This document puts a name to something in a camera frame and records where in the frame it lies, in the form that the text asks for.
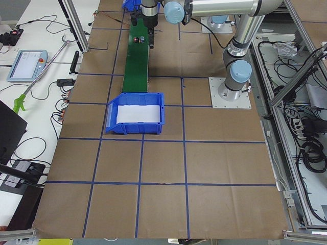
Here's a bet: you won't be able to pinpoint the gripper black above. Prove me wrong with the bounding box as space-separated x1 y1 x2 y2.
141 0 158 49

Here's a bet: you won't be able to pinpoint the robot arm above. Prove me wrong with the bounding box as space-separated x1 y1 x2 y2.
161 0 282 102
208 15 235 29

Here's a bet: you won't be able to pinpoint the blue bin on right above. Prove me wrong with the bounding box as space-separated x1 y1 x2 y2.
122 0 142 12

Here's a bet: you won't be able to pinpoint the blue bin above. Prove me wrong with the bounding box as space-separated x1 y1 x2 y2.
122 0 142 12
105 92 165 135

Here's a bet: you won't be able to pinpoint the green conveyor belt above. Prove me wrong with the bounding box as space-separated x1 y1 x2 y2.
122 18 149 92

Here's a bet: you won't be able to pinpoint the blue bin on left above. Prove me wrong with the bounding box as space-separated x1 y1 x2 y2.
105 92 165 135

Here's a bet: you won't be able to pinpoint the white foam pad left bin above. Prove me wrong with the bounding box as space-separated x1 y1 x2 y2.
116 105 160 123

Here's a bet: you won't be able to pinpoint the black power adapter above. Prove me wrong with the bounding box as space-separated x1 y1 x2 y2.
56 79 76 87

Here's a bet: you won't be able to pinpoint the teach pendant tablet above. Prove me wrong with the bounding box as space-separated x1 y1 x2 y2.
7 50 48 82

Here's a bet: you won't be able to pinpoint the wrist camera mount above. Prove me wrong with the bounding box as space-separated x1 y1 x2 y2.
130 4 142 26

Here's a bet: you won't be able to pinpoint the red orange wires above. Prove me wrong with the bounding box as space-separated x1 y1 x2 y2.
93 10 131 28

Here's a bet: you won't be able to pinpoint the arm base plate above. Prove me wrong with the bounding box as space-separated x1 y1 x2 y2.
208 77 251 110
201 15 232 34

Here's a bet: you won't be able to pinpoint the aluminium frame post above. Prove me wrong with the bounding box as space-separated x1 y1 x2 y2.
58 0 89 53

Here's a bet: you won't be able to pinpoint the black handle bar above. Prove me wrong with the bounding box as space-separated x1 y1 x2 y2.
69 51 79 75

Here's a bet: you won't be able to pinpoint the green handled reacher grabber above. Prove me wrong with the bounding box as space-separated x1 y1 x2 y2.
13 36 76 114

